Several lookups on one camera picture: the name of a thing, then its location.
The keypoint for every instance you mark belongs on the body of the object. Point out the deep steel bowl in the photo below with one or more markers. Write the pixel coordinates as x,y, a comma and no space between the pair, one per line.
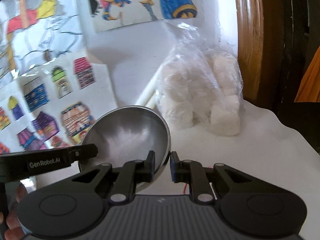
126,134

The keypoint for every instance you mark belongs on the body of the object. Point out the girl with fan drawing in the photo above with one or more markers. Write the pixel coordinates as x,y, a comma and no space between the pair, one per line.
34,32

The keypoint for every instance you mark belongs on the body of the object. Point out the person left hand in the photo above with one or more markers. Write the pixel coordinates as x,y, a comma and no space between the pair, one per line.
14,230

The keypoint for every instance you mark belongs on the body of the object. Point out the white printed table cloth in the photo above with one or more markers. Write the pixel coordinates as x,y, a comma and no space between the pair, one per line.
265,149

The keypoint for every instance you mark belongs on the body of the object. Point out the plastic bag of buns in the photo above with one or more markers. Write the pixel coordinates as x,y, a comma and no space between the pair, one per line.
199,85

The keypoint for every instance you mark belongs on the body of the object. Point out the orange dress lady painting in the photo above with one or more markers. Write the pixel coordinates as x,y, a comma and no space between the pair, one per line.
309,88

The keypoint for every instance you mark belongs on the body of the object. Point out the beige rolled stick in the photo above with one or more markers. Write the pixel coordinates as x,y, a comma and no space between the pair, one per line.
152,102

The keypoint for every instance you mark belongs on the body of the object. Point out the brown wooden door frame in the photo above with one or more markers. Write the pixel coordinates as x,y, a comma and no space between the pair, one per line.
250,18

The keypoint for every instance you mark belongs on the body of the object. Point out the houses drawing paper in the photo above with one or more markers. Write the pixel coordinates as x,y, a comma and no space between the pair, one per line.
55,104

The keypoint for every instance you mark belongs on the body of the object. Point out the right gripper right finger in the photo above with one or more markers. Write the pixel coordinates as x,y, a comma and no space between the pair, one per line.
192,173

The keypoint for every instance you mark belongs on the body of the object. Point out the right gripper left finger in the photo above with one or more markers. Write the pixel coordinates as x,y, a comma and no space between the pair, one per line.
131,174

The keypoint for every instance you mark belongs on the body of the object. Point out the girl with teddy drawing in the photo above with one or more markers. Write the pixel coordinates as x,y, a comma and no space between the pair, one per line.
112,14

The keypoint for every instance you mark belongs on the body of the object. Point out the white rolled stick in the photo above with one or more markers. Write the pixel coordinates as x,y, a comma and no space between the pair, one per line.
149,90

